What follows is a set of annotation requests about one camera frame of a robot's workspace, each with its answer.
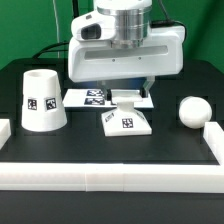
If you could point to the white marker sheet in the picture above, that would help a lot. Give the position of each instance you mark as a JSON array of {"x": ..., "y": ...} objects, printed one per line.
[{"x": 79, "y": 98}]

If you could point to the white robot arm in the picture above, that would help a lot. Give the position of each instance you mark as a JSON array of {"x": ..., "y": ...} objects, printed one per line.
[{"x": 109, "y": 6}]

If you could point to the white left fence rail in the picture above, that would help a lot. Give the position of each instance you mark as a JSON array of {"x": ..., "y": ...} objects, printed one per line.
[{"x": 5, "y": 131}]

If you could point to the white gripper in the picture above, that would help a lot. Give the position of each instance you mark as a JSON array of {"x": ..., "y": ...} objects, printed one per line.
[{"x": 122, "y": 45}]

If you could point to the white front fence rail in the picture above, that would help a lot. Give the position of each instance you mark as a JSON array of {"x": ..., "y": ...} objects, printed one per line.
[{"x": 112, "y": 177}]

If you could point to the white fence rail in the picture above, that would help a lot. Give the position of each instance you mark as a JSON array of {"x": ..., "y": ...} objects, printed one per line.
[
  {"x": 5, "y": 131},
  {"x": 112, "y": 177},
  {"x": 214, "y": 137}
]

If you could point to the white lamp shade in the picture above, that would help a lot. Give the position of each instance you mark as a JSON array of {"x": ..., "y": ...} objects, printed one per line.
[{"x": 42, "y": 108}]

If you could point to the white lamp base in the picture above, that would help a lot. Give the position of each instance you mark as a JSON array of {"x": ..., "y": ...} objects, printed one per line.
[{"x": 125, "y": 120}]

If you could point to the white lamp bulb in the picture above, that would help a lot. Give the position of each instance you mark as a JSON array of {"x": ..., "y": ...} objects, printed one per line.
[{"x": 194, "y": 112}]

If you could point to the white right fence rail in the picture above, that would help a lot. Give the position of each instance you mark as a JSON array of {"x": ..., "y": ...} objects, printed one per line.
[{"x": 214, "y": 137}]

